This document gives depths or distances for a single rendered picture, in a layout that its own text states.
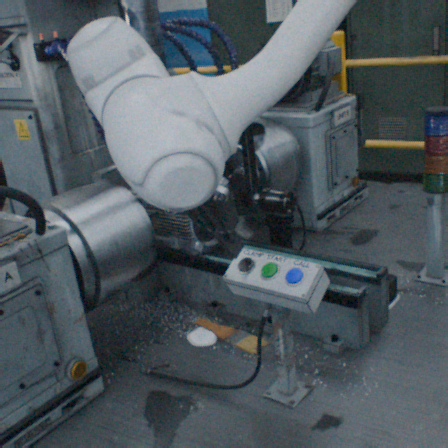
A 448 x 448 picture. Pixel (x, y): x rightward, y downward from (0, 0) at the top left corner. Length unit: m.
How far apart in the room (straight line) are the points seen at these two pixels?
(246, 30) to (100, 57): 4.13
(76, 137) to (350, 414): 0.93
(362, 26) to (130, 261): 3.46
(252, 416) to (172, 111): 0.67
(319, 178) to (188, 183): 1.22
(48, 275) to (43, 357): 0.15
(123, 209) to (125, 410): 0.40
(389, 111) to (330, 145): 2.70
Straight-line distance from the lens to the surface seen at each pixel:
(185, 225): 1.39
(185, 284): 1.50
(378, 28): 4.43
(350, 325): 1.25
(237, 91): 0.65
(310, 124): 1.73
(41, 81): 1.49
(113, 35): 0.73
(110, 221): 1.21
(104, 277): 1.20
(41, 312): 1.09
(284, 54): 0.68
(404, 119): 4.47
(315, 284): 0.98
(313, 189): 1.78
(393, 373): 1.22
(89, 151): 1.58
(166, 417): 1.16
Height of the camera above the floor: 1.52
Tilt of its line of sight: 21 degrees down
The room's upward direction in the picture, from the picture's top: 7 degrees counter-clockwise
